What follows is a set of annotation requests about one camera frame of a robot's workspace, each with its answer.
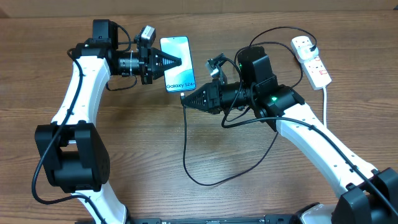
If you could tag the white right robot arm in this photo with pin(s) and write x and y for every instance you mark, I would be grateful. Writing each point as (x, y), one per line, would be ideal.
(365, 194)

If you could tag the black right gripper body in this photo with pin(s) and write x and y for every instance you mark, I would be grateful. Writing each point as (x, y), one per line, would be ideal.
(229, 96)

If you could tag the Samsung Galaxy smartphone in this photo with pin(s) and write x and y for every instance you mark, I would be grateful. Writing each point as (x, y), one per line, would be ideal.
(180, 76)

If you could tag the white power strip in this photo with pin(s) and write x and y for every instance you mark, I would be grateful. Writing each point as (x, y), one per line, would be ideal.
(314, 69)

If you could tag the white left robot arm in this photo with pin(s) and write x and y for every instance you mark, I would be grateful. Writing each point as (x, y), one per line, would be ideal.
(72, 154)

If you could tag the white charger plug adapter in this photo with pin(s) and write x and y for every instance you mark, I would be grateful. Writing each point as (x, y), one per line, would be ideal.
(306, 53)

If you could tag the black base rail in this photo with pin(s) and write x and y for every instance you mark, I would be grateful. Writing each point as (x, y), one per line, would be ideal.
(214, 220)

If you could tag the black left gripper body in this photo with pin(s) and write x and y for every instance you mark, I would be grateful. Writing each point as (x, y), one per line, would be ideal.
(137, 65)

